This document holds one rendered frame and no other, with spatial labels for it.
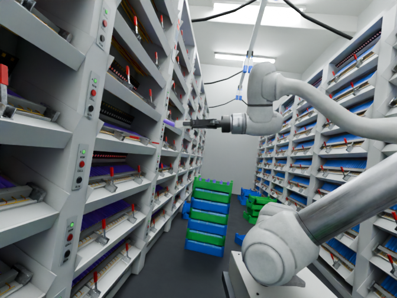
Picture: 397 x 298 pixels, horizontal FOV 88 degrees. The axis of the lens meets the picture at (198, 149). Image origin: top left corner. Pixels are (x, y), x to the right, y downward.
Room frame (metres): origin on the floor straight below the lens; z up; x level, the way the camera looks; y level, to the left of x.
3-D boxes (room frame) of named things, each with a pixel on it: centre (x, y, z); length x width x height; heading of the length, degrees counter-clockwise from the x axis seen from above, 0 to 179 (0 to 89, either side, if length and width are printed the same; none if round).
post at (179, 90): (1.97, 0.26, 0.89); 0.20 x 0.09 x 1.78; 84
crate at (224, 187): (1.69, -0.16, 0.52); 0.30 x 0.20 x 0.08; 80
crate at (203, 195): (1.69, -0.16, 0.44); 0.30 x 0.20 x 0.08; 80
